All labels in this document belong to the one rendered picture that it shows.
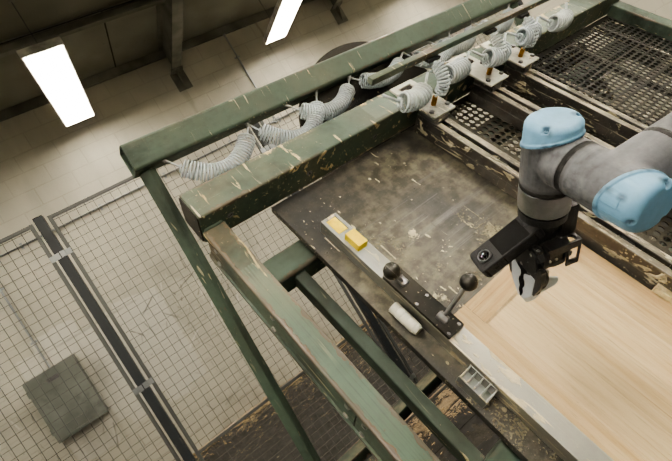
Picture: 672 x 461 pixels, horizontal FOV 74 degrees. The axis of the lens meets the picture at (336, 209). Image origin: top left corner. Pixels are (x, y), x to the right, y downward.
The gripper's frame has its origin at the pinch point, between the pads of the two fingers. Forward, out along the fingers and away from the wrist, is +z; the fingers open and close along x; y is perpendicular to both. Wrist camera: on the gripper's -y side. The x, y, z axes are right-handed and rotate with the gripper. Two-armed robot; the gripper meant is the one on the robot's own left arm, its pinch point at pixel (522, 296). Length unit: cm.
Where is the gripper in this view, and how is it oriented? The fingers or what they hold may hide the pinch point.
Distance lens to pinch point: 88.4
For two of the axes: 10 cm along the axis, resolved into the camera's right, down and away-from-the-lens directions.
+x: -3.0, -5.5, 7.8
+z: 1.9, 7.7, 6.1
